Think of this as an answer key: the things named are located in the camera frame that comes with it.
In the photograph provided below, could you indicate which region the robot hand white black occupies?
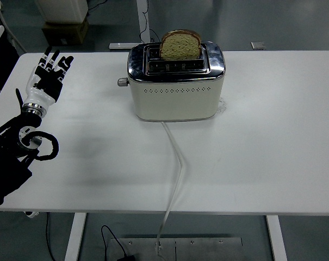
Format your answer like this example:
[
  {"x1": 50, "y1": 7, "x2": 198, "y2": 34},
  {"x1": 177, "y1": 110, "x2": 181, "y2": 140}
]
[{"x1": 23, "y1": 46, "x2": 75, "y2": 106}]

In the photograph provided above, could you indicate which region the cream and chrome toaster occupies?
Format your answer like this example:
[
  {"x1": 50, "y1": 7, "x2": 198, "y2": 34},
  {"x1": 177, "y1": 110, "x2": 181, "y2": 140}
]
[{"x1": 117, "y1": 40, "x2": 226, "y2": 122}]

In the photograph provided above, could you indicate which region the brown cardboard box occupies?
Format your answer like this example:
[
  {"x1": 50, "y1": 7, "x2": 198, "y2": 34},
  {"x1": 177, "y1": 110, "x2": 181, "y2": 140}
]
[{"x1": 41, "y1": 17, "x2": 89, "y2": 46}]

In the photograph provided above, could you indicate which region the white cabinet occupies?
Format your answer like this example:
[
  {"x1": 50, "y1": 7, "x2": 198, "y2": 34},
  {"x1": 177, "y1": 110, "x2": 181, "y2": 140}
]
[{"x1": 35, "y1": 0, "x2": 89, "y2": 23}]

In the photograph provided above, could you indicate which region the white table leg with foot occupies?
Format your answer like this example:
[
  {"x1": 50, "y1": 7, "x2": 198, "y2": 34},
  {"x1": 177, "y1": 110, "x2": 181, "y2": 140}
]
[{"x1": 109, "y1": 0, "x2": 151, "y2": 50}]

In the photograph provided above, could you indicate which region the brown bread slice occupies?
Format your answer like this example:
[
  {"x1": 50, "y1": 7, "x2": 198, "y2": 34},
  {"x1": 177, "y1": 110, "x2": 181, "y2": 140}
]
[{"x1": 159, "y1": 29, "x2": 202, "y2": 61}]

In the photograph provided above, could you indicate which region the grey metal plate with screws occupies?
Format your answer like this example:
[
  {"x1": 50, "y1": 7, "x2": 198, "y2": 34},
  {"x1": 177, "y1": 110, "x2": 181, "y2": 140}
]
[{"x1": 107, "y1": 237, "x2": 243, "y2": 261}]

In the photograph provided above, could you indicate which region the white hose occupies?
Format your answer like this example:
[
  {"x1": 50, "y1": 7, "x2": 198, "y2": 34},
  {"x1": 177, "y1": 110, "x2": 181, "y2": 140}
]
[{"x1": 0, "y1": 0, "x2": 28, "y2": 54}]

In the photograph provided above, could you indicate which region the black cable along table leg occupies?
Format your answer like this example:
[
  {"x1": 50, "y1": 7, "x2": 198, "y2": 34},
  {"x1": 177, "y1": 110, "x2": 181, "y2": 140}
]
[{"x1": 139, "y1": 0, "x2": 161, "y2": 43}]

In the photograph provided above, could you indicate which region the long black floor cable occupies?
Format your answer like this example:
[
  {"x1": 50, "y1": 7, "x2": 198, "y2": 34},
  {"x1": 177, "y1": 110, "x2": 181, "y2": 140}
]
[{"x1": 46, "y1": 213, "x2": 57, "y2": 261}]

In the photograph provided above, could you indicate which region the thin black cable with adapter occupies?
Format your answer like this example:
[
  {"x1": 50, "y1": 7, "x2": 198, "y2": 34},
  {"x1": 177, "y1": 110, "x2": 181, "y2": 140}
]
[{"x1": 100, "y1": 225, "x2": 127, "y2": 258}]

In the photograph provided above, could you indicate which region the white toaster power cord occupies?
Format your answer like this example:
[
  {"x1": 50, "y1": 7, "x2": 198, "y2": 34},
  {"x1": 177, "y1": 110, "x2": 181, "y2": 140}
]
[{"x1": 156, "y1": 121, "x2": 185, "y2": 258}]

